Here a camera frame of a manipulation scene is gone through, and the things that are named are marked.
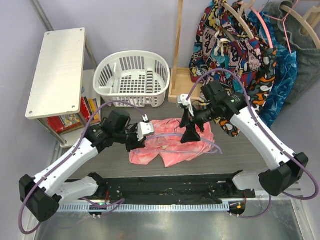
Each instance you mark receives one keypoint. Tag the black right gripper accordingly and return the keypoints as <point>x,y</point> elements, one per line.
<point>190,134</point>

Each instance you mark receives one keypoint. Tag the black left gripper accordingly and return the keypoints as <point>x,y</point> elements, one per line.
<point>136,143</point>

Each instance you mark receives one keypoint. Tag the lilac plastic hanger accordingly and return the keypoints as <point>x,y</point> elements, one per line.
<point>167,139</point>

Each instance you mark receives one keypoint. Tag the pink patterned shorts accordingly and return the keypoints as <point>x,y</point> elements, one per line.
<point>169,159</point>

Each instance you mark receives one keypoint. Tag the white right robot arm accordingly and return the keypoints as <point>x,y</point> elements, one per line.
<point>285,167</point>

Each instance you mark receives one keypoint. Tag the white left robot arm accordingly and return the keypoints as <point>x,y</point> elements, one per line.
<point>45,192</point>

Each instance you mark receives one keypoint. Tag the black orange camo shorts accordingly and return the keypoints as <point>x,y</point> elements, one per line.
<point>262,83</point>

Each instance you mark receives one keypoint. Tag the comic print shorts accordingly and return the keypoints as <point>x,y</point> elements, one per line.
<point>215,48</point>

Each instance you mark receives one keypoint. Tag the blue patterned shorts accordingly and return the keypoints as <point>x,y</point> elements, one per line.
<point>286,72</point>

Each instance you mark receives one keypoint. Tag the pink plastic hanger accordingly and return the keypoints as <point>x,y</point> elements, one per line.
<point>266,30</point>

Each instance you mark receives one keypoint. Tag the beige wooden hanger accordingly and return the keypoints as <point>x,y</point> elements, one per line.
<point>308,21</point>
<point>238,15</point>

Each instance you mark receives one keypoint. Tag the grey green shorts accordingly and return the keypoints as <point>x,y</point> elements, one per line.
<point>308,61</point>

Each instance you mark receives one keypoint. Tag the beige wooden hanger far right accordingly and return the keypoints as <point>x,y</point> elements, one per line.
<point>308,21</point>

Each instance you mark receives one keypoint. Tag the red book stack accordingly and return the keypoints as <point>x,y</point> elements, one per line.
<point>70,122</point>

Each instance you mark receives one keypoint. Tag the white plastic laundry basket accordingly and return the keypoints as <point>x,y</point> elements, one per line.
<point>138,77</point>

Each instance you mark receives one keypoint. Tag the white side shelf table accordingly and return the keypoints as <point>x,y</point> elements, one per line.
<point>60,82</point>

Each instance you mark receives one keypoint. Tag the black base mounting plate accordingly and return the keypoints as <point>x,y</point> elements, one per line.
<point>172,190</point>

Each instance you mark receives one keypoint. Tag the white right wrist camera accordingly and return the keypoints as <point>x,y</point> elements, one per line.
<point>183,102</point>

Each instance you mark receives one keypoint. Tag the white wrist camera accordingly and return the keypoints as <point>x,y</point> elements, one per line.
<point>183,102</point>
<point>144,129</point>

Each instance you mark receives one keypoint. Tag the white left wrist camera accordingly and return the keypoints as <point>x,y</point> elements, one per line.
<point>144,129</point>

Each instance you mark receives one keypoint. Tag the slotted white cable duct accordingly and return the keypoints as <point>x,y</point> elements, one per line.
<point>132,208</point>

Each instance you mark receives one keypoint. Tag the thin pink wire hanger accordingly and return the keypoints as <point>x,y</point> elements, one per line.
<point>278,12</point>

